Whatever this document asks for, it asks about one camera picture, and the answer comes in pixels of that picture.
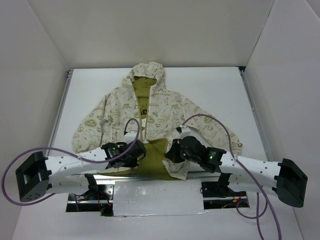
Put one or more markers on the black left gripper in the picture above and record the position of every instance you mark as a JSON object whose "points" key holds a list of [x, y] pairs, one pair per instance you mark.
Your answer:
{"points": [[139, 150]]}

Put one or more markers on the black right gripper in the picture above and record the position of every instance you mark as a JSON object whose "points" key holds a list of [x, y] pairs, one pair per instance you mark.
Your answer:
{"points": [[175, 152]]}

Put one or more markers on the cream printed hooded jacket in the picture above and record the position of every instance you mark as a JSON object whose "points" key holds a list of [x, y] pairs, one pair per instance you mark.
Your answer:
{"points": [[213, 132]]}

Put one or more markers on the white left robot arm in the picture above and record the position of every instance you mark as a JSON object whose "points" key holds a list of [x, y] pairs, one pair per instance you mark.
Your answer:
{"points": [[39, 175]]}

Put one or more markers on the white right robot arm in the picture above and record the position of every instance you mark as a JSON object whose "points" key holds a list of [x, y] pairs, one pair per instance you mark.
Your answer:
{"points": [[284, 179]]}

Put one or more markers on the olive green Snoopy t-shirt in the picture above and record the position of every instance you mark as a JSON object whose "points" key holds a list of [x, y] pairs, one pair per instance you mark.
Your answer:
{"points": [[158, 110]]}

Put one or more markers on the white foil-edged panel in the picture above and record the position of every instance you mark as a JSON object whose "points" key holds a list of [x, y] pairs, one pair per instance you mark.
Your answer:
{"points": [[157, 198]]}

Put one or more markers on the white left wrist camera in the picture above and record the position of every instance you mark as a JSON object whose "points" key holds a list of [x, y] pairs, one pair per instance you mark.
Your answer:
{"points": [[130, 136]]}

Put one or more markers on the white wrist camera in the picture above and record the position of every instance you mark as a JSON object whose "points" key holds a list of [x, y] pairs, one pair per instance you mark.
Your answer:
{"points": [[184, 131], [130, 136]]}

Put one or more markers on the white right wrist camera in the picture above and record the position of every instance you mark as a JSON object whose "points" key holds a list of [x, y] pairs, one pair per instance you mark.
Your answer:
{"points": [[184, 131]]}

